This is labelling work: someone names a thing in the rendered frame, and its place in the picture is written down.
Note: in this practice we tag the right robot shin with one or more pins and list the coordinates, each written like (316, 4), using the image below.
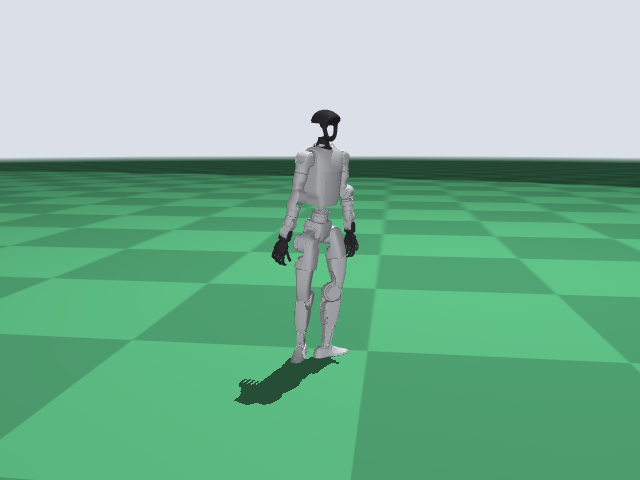
(302, 318)

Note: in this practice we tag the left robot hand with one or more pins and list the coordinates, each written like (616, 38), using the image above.
(350, 240)

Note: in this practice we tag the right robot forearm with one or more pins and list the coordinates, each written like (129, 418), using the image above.
(289, 224)

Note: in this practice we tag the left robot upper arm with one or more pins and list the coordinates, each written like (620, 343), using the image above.
(346, 191)

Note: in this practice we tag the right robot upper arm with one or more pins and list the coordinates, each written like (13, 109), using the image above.
(303, 162)

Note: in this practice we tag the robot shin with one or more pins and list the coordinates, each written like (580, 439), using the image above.
(329, 311)
(302, 318)

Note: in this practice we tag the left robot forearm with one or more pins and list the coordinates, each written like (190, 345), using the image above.
(348, 212)

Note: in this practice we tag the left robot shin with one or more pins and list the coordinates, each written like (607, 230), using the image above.
(329, 311)

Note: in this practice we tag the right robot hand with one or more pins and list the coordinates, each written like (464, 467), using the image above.
(281, 248)

